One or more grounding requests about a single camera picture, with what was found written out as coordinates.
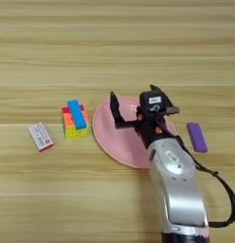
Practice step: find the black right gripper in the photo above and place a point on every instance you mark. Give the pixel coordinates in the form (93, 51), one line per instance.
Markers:
(152, 129)

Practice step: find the purple rectangular block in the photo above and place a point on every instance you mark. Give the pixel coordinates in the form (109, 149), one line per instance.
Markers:
(197, 137)

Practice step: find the white eraser with red edge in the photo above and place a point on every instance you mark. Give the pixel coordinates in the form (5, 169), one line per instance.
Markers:
(40, 136)

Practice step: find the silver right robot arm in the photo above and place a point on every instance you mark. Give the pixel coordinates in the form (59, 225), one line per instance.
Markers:
(181, 190)

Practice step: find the pink round plate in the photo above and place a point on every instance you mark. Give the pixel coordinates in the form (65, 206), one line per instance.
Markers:
(122, 142)

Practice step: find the blue rectangular block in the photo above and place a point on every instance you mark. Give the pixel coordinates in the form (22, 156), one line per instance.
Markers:
(76, 114)

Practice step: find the multicoloured puzzle cube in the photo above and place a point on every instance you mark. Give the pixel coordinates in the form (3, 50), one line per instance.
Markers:
(73, 131)

